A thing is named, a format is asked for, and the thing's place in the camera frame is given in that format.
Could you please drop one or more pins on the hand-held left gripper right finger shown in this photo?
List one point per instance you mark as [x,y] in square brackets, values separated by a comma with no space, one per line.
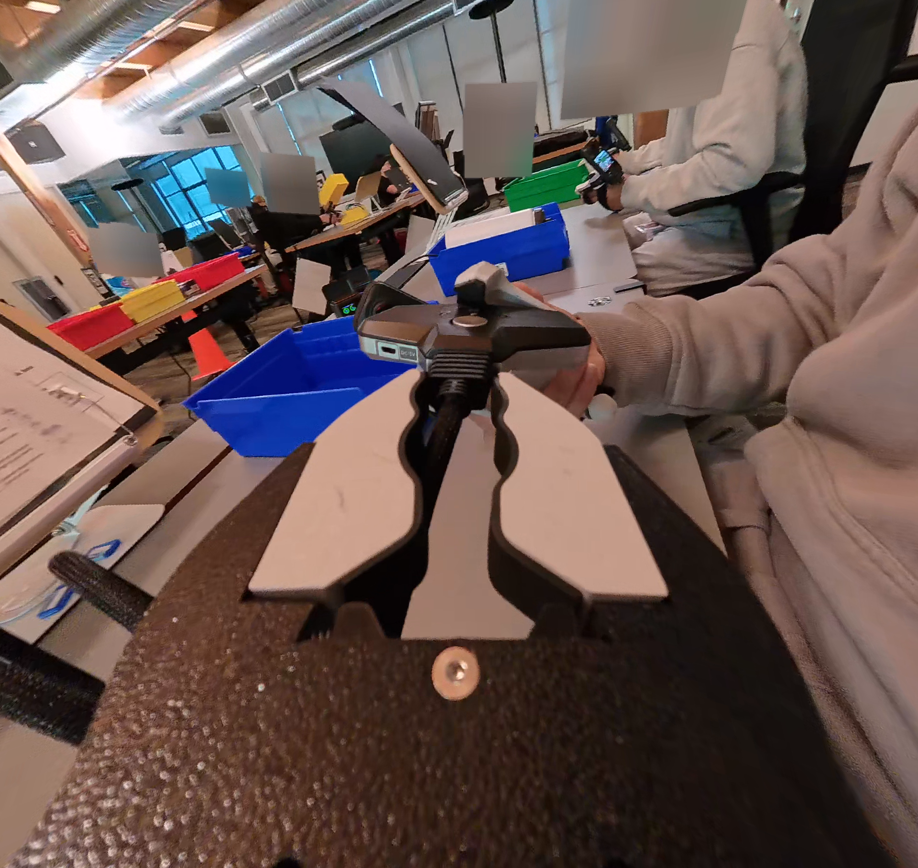
[574,509]

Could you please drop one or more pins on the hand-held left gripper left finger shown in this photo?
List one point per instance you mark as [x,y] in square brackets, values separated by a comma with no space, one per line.
[344,495]

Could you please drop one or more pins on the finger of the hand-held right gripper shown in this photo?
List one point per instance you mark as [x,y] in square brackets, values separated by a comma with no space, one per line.
[482,278]

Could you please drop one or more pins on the person's right forearm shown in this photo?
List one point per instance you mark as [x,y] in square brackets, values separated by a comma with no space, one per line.
[717,323]

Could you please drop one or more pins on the person's right hand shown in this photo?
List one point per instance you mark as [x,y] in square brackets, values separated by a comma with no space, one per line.
[581,389]

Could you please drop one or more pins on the blue bin with white contents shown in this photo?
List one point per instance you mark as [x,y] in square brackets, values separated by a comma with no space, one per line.
[502,262]

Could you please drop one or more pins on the large blue plastic bin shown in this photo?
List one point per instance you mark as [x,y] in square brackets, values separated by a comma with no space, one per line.
[287,409]

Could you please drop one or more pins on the green plastic bin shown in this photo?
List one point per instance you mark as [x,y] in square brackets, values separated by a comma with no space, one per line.
[545,190]

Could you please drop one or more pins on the black power station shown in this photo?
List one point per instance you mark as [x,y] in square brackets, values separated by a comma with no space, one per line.
[344,294]

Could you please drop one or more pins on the small yellow plastic bin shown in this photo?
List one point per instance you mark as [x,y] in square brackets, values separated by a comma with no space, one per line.
[333,190]

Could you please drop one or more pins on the dark monitor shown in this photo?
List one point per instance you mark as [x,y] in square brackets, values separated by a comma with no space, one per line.
[351,147]

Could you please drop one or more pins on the orange traffic cone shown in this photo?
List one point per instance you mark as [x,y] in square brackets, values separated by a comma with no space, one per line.
[208,355]

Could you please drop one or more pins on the red plastic bin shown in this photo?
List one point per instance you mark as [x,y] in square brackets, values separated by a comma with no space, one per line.
[90,327]
[215,273]

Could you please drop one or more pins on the wooden table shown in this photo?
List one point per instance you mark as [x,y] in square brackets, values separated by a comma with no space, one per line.
[143,334]

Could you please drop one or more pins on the black floor lamp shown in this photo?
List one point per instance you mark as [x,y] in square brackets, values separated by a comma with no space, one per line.
[492,4]

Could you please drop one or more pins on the person's beige sweatshirt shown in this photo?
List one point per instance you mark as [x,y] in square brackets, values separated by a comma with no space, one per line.
[860,524]

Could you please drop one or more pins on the wooden clipboard with paper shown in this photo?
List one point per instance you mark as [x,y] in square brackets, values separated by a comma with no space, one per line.
[43,423]

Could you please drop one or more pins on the window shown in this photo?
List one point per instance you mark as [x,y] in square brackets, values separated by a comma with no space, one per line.
[186,180]

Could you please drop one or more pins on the black office chair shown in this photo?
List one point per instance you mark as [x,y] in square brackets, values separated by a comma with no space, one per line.
[846,58]

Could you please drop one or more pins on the black speaker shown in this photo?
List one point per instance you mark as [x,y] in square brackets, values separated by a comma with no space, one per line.
[34,142]

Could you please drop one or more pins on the silver ventilation duct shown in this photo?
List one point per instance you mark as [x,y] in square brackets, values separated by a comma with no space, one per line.
[107,15]
[287,43]

